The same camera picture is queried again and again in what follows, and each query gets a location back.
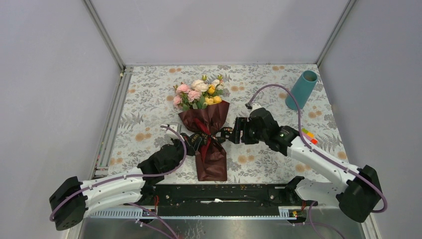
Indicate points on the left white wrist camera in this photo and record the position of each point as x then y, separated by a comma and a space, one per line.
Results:
172, 130

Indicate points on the teal cylindrical vase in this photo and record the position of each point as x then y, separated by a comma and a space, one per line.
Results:
303, 87

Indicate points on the black gold-lettered ribbon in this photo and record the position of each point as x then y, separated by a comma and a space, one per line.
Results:
220, 137

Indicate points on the flower bouquet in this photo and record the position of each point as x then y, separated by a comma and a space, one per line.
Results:
204, 110

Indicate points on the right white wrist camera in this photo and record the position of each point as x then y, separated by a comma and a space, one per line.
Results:
254, 107

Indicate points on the colourful block stack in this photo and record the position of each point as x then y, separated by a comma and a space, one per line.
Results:
309, 136

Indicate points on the floral patterned table mat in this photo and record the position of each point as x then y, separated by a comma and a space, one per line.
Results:
149, 103

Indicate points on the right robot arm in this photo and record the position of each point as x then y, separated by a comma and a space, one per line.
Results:
354, 190

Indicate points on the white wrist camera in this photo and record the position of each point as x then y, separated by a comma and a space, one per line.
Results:
172, 130
254, 107

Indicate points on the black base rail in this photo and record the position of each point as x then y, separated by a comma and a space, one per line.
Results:
221, 200

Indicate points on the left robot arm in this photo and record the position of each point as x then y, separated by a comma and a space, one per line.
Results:
74, 200

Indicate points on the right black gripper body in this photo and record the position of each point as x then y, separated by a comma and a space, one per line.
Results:
256, 135

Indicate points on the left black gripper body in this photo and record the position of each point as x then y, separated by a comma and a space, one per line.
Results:
179, 146

